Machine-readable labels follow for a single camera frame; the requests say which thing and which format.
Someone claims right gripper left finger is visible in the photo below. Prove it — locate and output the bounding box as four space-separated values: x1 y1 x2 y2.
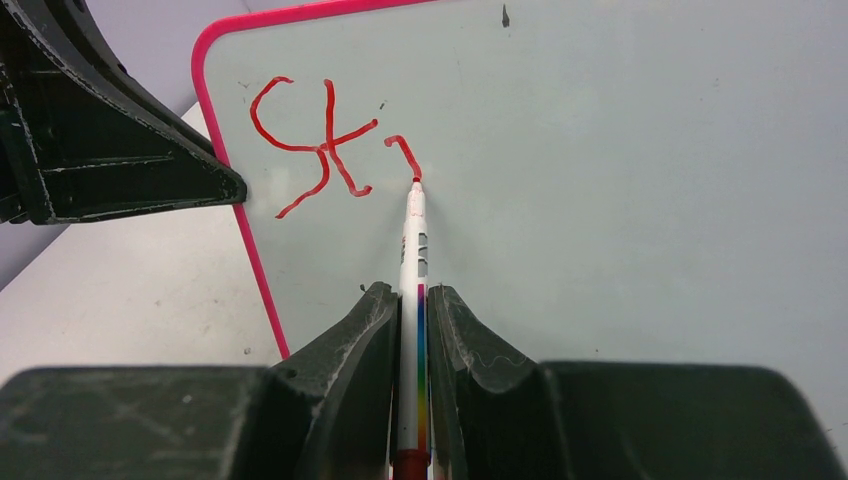
1 282 398 479

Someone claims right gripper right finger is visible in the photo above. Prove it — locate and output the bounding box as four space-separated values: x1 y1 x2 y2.
427 286 847 479

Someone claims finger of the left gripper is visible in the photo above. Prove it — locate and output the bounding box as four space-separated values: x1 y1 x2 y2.
1 1 247 225

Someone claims white red marker pen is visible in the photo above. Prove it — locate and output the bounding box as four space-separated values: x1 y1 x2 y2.
392 176 431 479

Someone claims pink framed whiteboard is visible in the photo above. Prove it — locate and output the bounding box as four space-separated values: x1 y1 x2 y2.
191 1 847 454

